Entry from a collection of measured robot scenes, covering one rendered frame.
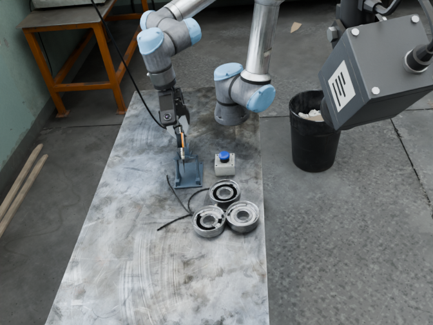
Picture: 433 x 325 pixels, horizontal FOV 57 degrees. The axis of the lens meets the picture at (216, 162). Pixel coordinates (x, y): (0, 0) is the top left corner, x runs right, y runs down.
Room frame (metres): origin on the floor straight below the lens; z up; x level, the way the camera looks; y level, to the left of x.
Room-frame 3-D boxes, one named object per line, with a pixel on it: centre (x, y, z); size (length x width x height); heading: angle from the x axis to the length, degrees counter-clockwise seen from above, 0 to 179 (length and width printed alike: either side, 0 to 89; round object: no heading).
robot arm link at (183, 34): (1.16, 0.06, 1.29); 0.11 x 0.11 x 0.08; 35
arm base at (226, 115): (1.42, -0.09, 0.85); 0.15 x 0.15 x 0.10
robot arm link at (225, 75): (1.41, -0.10, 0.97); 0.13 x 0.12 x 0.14; 35
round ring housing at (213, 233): (0.82, 0.05, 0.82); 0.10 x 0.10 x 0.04
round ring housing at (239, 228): (0.83, -0.06, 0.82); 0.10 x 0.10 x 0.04
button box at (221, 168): (1.09, -0.03, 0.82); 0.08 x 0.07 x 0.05; 172
